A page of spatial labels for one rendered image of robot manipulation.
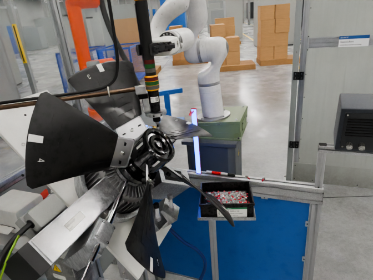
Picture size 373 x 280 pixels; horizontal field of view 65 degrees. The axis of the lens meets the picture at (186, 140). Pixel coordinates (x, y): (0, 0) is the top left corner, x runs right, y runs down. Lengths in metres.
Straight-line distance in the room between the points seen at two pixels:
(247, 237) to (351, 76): 1.62
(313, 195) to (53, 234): 1.02
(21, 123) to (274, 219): 1.13
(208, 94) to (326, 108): 1.38
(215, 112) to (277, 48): 7.61
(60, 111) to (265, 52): 8.49
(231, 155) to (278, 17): 7.63
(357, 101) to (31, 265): 1.09
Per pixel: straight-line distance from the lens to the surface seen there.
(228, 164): 1.62
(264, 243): 1.59
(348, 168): 2.97
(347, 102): 1.20
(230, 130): 1.57
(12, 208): 1.29
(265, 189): 1.38
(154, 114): 0.93
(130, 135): 0.95
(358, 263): 2.35
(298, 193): 1.37
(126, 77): 1.03
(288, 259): 1.64
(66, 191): 0.99
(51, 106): 0.77
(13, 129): 1.04
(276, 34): 9.10
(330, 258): 2.32
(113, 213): 0.84
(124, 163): 0.89
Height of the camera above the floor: 1.58
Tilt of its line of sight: 23 degrees down
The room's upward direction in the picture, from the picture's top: 5 degrees counter-clockwise
